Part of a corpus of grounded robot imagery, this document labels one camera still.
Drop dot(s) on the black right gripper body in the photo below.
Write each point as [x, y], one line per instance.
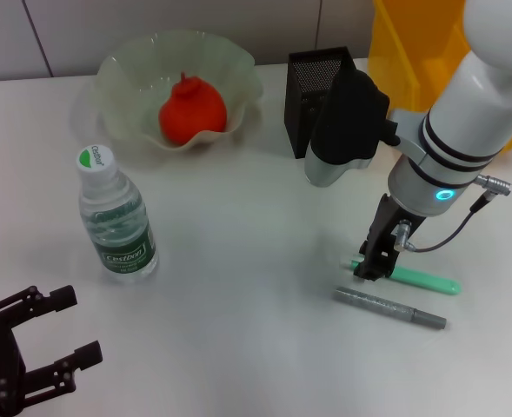
[386, 221]

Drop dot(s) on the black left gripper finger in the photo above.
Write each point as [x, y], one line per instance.
[62, 299]
[88, 356]

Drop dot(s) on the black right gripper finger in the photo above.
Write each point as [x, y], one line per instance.
[375, 271]
[363, 248]

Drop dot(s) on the mint green highlighter pen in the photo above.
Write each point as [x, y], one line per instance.
[425, 281]

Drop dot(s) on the clear green-label water bottle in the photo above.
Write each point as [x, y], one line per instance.
[121, 234]

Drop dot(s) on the red-orange toy orange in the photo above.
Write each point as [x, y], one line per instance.
[194, 113]

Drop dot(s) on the grey marker pen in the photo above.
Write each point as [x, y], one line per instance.
[377, 304]

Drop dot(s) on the black mesh pen holder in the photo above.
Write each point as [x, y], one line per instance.
[299, 121]

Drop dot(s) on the translucent green wavy fruit plate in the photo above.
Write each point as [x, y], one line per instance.
[221, 56]

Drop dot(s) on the yellow plastic bin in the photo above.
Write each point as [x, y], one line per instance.
[394, 52]

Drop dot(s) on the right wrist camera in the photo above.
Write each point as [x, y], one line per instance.
[347, 126]

